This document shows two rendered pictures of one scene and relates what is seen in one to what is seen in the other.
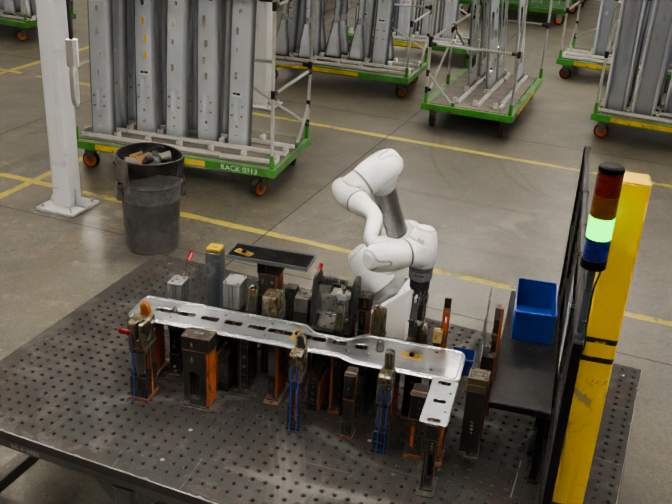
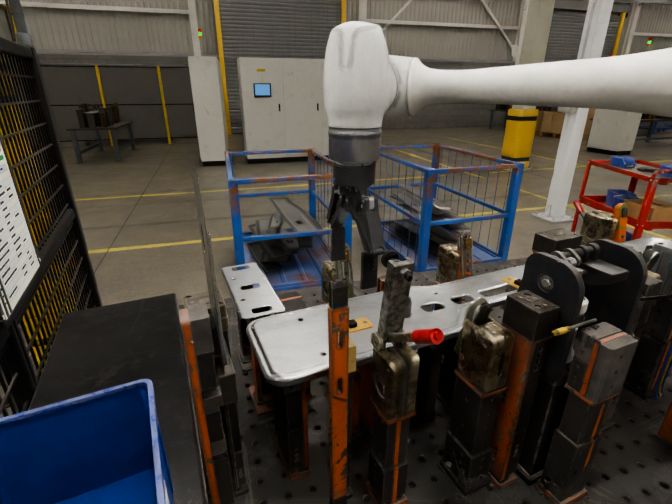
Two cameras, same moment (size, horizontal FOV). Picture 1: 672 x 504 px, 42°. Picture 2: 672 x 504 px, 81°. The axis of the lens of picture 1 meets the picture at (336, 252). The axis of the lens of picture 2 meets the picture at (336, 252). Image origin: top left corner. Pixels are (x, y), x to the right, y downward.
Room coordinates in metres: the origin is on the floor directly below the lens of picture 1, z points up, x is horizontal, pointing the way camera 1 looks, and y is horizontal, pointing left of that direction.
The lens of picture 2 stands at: (3.47, -0.77, 1.46)
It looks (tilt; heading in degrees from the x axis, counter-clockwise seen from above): 23 degrees down; 142
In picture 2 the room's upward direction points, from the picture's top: straight up
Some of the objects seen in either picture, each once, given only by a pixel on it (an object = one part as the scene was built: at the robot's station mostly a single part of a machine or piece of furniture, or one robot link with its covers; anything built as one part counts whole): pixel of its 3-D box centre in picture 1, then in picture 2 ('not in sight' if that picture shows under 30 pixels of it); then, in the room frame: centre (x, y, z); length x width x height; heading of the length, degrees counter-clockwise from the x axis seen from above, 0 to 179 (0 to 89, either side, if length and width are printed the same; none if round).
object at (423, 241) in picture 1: (420, 246); (358, 76); (2.93, -0.31, 1.48); 0.13 x 0.11 x 0.16; 120
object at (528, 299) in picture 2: (363, 338); (512, 394); (3.21, -0.13, 0.91); 0.07 x 0.05 x 0.42; 166
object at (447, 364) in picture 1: (291, 335); (521, 283); (3.05, 0.16, 1.00); 1.38 x 0.22 x 0.02; 76
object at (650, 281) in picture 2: (290, 326); (617, 356); (3.28, 0.18, 0.90); 0.05 x 0.05 x 0.40; 76
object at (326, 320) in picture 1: (334, 326); (557, 360); (3.23, -0.01, 0.94); 0.18 x 0.13 x 0.49; 76
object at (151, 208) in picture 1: (151, 200); not in sight; (5.90, 1.36, 0.36); 0.54 x 0.50 x 0.73; 159
